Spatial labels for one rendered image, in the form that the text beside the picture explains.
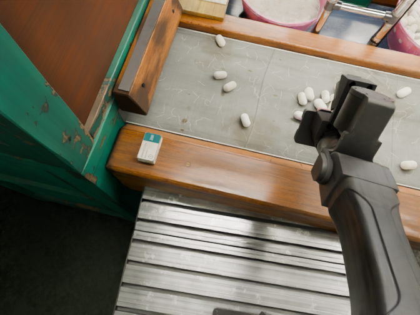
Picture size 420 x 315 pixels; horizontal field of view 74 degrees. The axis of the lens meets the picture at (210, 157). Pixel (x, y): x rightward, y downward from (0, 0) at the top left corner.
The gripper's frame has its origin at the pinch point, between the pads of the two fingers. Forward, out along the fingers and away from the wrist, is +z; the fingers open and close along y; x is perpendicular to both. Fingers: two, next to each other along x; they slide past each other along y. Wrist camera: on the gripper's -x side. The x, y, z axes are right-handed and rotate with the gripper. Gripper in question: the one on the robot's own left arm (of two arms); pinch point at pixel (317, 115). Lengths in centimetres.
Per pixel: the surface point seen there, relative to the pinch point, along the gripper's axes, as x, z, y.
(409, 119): -0.4, 12.1, -24.9
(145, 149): 11.8, -9.2, 32.9
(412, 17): -22, 37, -26
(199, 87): 2.3, 8.9, 26.4
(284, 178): 12.5, -7.0, 3.7
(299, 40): -11.5, 21.3, 4.8
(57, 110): -0.2, -24.9, 40.7
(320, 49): -10.8, 20.5, -0.9
